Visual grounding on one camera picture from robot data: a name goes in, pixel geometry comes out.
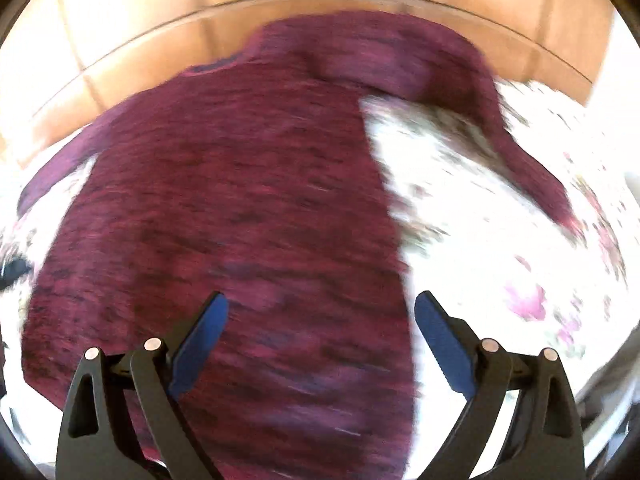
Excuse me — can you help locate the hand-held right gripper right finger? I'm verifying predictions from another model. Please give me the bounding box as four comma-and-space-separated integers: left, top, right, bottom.
414, 290, 586, 480

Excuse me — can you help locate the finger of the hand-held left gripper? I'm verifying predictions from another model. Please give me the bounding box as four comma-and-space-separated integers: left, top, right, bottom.
0, 257, 32, 292

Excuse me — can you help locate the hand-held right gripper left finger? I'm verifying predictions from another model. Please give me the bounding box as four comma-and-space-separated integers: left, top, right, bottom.
56, 290, 231, 480

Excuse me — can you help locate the maroon knit sweater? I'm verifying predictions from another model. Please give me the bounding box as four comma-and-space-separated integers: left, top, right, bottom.
17, 10, 583, 480

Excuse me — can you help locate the floral bedspread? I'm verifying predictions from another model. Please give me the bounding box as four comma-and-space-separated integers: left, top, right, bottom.
0, 80, 630, 480

